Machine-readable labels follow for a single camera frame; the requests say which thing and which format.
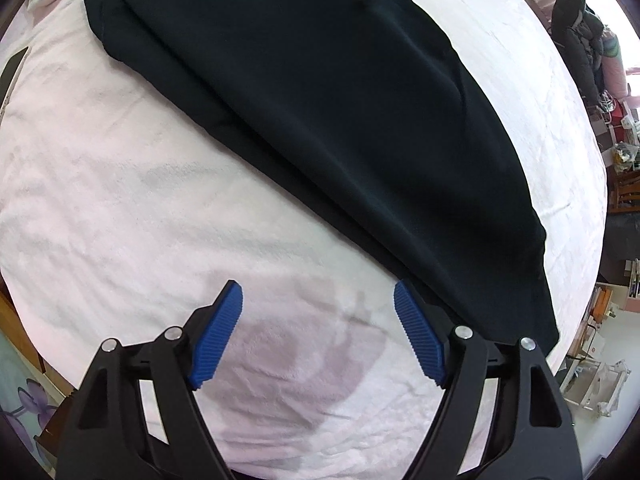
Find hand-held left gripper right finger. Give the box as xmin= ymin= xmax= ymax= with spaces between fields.
xmin=394 ymin=280 xmax=583 ymax=480

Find pink rolled mat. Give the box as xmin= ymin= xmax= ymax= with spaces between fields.
xmin=602 ymin=30 xmax=631 ymax=98

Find black phone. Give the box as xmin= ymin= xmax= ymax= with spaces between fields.
xmin=0 ymin=46 xmax=29 ymax=111

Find purple flower printed cloth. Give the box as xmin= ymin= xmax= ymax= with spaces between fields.
xmin=0 ymin=330 xmax=66 ymax=461

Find white wire rack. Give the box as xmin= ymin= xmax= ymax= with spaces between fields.
xmin=560 ymin=357 xmax=631 ymax=416

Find black pants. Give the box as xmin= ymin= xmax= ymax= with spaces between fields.
xmin=81 ymin=0 xmax=560 ymax=356

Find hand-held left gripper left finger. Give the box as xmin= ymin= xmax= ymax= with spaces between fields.
xmin=59 ymin=280 xmax=244 ymax=480

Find pink bed blanket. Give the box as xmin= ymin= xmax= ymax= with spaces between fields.
xmin=0 ymin=0 xmax=608 ymax=480

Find dark jacket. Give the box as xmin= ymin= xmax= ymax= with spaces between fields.
xmin=551 ymin=0 xmax=608 ymax=106

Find wooden chair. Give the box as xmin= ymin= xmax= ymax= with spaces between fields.
xmin=607 ymin=170 xmax=640 ymax=211

